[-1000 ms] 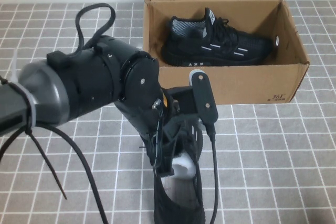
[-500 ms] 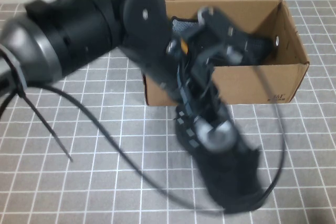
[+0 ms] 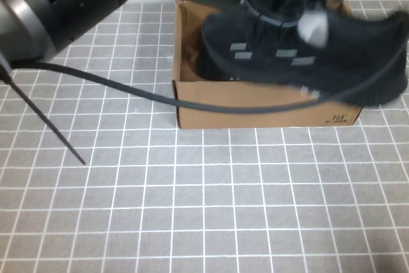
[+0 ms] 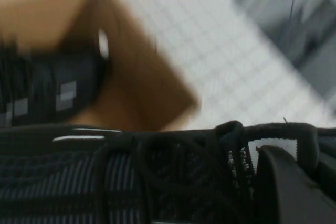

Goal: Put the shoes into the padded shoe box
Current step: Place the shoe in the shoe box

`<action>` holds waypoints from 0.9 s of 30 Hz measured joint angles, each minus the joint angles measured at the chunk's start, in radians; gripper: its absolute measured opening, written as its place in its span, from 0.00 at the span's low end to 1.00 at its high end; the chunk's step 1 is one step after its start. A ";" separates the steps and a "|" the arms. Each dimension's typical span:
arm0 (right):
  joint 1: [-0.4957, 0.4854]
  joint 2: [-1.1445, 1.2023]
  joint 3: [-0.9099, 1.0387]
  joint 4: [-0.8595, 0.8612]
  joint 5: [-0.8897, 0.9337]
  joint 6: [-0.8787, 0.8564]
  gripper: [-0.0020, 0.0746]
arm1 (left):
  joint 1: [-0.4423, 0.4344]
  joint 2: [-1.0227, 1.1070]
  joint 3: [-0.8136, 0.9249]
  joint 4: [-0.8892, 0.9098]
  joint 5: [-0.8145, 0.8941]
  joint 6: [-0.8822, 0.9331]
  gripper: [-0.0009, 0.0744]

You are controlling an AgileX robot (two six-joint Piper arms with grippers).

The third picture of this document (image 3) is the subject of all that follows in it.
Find black mesh sneaker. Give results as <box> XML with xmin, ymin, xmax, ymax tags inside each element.
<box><xmin>201</xmin><ymin>0</ymin><xmax>409</xmax><ymax>108</ymax></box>
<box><xmin>194</xmin><ymin>49</ymin><xmax>234</xmax><ymax>82</ymax></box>

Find white foam shoe stuffing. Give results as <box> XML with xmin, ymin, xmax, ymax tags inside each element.
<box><xmin>296</xmin><ymin>10</ymin><xmax>330</xmax><ymax>47</ymax></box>

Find brown cardboard shoe box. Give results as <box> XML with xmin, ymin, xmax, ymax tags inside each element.
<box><xmin>171</xmin><ymin>0</ymin><xmax>364</xmax><ymax>130</ymax></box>

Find grey grid pattern tablecloth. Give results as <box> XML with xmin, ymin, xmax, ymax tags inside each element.
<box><xmin>0</xmin><ymin>0</ymin><xmax>409</xmax><ymax>273</ymax></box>

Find black zip tie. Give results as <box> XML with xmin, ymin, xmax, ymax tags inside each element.
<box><xmin>0</xmin><ymin>51</ymin><xmax>87</xmax><ymax>166</ymax></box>

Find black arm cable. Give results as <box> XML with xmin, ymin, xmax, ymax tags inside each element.
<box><xmin>12</xmin><ymin>47</ymin><xmax>408</xmax><ymax>116</ymax></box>

